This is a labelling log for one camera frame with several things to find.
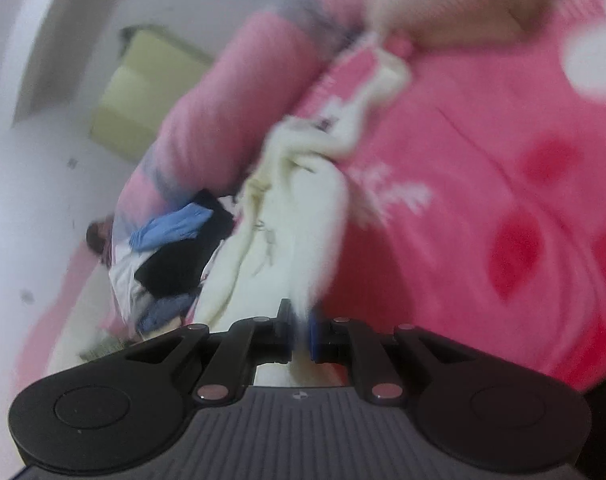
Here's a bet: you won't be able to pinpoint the white fleece garment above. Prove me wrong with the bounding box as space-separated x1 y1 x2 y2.
193 39 410 387

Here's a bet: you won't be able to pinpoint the blue denim jeans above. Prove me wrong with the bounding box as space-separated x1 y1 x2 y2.
136 294 196 335

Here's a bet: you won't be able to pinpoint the black garment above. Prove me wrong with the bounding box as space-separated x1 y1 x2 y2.
134 190 235 299

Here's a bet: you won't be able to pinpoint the blue shirt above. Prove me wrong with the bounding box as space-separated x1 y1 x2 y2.
130 204 213 252

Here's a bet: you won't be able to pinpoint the white shirt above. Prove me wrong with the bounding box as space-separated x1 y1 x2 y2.
109 242 152 332

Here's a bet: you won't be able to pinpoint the pink floral bed blanket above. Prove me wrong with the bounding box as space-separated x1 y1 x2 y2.
12 0 606 401

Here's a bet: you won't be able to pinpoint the pink grey rolled duvet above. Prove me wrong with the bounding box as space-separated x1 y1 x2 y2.
112 0 366 244

